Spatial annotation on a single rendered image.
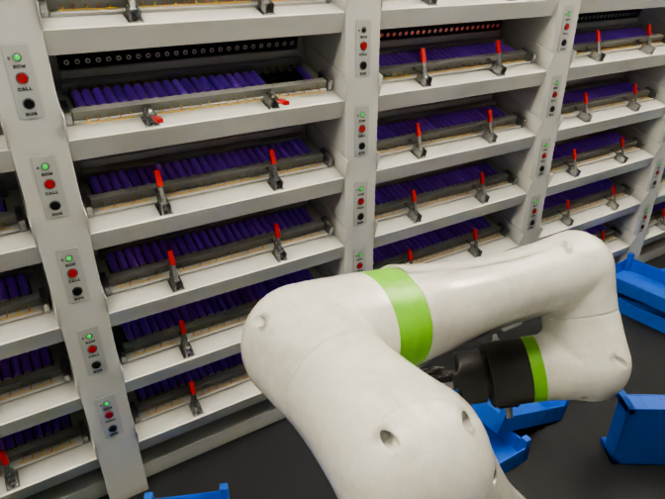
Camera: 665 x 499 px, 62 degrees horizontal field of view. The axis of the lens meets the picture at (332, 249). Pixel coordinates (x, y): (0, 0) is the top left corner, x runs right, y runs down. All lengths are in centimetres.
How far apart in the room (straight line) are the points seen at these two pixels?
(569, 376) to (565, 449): 98
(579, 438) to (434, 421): 143
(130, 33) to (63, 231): 40
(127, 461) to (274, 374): 109
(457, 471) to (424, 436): 3
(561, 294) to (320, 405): 40
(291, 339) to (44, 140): 76
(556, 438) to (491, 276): 118
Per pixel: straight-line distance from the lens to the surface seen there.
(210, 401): 157
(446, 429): 41
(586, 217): 228
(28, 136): 114
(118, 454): 154
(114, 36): 114
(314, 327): 49
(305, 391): 47
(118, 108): 120
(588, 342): 81
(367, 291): 55
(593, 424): 189
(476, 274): 65
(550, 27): 181
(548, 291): 73
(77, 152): 116
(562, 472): 172
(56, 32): 112
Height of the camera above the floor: 122
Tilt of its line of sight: 28 degrees down
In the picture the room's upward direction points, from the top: straight up
